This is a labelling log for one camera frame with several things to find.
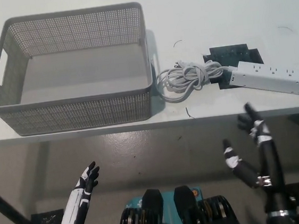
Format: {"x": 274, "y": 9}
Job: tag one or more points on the grey perforated plastic basket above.
{"x": 81, "y": 71}

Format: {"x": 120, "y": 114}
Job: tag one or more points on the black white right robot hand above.
{"x": 269, "y": 158}

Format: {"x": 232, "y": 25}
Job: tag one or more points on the black table leg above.
{"x": 9, "y": 207}

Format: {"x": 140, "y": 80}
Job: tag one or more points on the black tape patch on table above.
{"x": 218, "y": 54}

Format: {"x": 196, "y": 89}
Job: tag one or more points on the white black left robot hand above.
{"x": 77, "y": 202}

